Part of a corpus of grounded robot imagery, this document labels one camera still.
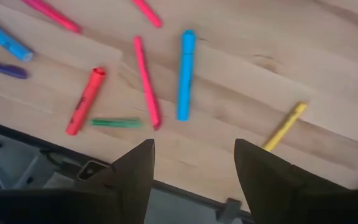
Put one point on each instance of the purple marker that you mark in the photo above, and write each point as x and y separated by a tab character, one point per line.
5	70

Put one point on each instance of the table-level camera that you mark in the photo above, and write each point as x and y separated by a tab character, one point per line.
90	170

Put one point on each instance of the green marker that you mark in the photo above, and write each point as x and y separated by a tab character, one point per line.
116	123

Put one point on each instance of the grey metal camera mount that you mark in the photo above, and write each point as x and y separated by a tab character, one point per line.
11	165

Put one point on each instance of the thick blue marker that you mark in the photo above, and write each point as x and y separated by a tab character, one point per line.
186	74
5	39

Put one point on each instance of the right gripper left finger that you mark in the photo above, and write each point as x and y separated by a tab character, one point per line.
135	174

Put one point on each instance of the red marker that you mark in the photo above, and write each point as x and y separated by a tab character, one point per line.
85	101

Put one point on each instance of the dark frame clamp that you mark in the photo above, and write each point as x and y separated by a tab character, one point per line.
228	210

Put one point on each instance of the yellow marker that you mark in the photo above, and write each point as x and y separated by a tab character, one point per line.
284	126

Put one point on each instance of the pink marker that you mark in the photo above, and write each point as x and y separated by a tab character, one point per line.
51	14
148	12
148	82

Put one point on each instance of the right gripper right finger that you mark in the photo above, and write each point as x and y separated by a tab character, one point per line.
275	186

